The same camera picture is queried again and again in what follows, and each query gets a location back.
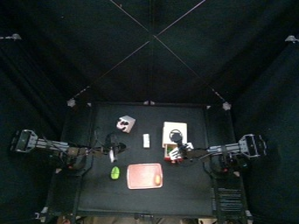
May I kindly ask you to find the red-fronted drawer with knob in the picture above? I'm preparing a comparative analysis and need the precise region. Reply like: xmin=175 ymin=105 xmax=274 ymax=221
xmin=163 ymin=143 xmax=184 ymax=164

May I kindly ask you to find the small pale wooden block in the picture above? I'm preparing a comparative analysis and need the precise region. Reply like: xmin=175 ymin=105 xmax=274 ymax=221
xmin=142 ymin=133 xmax=152 ymax=149

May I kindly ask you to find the lime green toy vegetable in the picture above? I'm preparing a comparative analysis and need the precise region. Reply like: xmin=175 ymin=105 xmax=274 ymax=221
xmin=110 ymin=165 xmax=122 ymax=181

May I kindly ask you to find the white toy knife block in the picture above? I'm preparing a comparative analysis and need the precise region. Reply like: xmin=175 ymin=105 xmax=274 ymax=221
xmin=116 ymin=115 xmax=136 ymax=134

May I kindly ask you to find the pink plastic tray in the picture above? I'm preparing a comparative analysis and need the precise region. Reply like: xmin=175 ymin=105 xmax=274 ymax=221
xmin=126 ymin=163 xmax=164 ymax=191

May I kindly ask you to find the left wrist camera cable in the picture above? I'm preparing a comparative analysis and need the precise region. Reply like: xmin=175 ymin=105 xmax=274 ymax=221
xmin=103 ymin=131 xmax=119 ymax=147

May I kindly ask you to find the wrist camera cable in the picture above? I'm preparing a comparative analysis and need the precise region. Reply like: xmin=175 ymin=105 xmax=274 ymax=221
xmin=168 ymin=129 xmax=184 ymax=144
xmin=103 ymin=131 xmax=119 ymax=147

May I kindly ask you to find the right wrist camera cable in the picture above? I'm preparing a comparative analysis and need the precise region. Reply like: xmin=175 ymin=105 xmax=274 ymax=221
xmin=168 ymin=129 xmax=184 ymax=144

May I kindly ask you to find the grey vertical frame pole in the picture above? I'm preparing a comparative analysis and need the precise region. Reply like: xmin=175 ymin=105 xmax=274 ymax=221
xmin=148 ymin=0 xmax=155 ymax=103

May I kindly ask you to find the thin diagonal brace cord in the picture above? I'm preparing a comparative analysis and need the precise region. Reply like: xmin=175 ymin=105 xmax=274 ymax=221
xmin=71 ymin=0 xmax=207 ymax=101
xmin=107 ymin=0 xmax=228 ymax=103

